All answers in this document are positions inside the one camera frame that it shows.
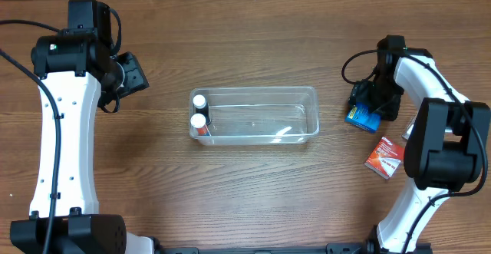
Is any blue small box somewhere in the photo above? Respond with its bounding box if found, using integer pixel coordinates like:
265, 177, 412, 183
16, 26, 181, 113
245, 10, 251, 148
345, 103, 381, 134

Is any black bottle white cap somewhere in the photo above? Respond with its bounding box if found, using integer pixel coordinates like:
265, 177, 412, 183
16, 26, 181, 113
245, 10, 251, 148
193, 94, 211, 125

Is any orange bottle white cap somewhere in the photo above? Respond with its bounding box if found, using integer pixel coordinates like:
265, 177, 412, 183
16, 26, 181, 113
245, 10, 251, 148
189, 114, 210, 136

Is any clear plastic container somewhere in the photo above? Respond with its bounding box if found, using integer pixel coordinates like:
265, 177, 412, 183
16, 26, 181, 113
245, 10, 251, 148
189, 86, 320, 146

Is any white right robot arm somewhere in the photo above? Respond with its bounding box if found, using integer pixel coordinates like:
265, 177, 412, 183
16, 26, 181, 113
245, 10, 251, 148
327, 35, 490, 253

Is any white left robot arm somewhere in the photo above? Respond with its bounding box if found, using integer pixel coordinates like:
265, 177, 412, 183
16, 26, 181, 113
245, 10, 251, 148
10, 0, 160, 253

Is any red white small box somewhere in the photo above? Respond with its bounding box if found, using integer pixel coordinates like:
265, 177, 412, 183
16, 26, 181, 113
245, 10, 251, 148
364, 137, 404, 180

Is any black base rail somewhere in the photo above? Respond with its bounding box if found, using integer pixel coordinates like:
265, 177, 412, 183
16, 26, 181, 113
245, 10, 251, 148
160, 242, 433, 254

